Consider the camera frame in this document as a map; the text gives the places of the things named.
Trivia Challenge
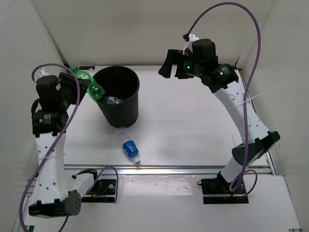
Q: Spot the green soda bottle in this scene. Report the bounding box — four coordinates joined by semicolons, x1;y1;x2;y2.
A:
70;66;105;101

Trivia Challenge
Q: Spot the clear bottle white label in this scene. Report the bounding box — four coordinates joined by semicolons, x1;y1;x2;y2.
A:
103;96;124;105

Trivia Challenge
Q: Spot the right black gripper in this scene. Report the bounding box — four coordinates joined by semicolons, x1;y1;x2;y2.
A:
158;50;204;80

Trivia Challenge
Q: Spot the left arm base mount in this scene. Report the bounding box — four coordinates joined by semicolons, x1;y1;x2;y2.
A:
71;166;119;203

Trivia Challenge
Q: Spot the blue label water bottle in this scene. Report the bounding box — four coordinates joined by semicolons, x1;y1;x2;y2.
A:
122;140;141;164

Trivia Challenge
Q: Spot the black plastic bin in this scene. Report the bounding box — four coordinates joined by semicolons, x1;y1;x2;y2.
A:
94;66;140;128

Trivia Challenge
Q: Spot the clear crushed bottle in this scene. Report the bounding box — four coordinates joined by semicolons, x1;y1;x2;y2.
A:
115;127;128;146

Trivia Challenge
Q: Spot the aluminium rail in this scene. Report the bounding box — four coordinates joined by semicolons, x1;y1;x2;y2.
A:
64;164;275;175
238;68;277;175

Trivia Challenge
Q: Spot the front aluminium rail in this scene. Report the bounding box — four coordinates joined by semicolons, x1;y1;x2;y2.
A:
64;164;275;175

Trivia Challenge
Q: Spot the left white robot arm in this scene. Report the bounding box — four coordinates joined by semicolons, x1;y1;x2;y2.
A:
28;72;101;218

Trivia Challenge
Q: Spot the white cable tie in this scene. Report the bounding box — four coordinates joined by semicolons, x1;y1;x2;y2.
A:
228;82;285;109

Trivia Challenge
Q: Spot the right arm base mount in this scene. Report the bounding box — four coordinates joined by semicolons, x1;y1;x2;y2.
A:
197;178;249;204

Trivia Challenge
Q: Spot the right aluminium rail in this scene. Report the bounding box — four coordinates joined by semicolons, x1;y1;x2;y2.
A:
238;68;277;175

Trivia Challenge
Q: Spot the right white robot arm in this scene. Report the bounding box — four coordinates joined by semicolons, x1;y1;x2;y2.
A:
158;39;280;193

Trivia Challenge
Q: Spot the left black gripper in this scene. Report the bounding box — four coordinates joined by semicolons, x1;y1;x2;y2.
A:
58;71;92;109

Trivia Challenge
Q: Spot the left blue label sticker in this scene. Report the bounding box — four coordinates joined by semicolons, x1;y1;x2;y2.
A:
79;66;95;71

